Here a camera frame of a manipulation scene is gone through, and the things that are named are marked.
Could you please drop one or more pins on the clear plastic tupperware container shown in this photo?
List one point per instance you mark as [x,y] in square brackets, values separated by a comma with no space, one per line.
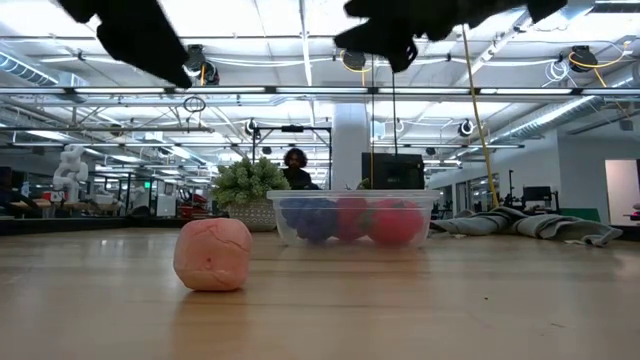
[285,200]

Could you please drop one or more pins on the artificial green potted plant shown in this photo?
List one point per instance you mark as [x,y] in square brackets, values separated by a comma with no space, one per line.
[247,182]

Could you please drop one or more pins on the black background monitor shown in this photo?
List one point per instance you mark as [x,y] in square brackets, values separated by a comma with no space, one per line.
[537,193]

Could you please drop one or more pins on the black aluminium table frame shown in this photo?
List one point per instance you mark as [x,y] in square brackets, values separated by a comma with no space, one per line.
[100,226]

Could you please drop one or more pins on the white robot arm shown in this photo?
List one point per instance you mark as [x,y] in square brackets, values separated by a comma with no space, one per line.
[70,170]

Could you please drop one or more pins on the small black ceiling reel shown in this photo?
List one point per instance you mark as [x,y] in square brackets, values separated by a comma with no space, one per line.
[251,127]
[466,127]

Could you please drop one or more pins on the black computer tower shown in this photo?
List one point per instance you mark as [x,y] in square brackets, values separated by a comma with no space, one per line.
[392,172]

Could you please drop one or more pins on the red toy dragon fruit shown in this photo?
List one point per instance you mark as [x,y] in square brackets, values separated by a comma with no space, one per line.
[395,225]

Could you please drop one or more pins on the person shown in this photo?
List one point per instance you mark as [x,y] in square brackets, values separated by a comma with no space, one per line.
[296,172]

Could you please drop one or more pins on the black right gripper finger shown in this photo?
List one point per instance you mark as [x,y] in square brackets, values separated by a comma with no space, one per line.
[385,40]

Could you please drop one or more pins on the purple toy grape bunch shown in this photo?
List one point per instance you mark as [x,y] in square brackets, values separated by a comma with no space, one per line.
[312,222]

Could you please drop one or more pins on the black camera rig frame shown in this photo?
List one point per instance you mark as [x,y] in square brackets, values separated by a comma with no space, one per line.
[292,128]

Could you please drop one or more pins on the grey cloth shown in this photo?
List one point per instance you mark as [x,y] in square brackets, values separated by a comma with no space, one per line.
[550,227]

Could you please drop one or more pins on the red toy strawberry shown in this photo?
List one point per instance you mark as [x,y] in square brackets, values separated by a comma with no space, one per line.
[351,220]

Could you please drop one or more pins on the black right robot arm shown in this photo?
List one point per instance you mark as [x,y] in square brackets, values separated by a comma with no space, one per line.
[547,7]

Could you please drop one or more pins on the pink toy peach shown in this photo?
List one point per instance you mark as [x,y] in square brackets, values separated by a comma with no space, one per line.
[212,255]

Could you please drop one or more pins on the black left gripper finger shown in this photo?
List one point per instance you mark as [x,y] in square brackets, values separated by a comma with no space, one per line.
[145,45]

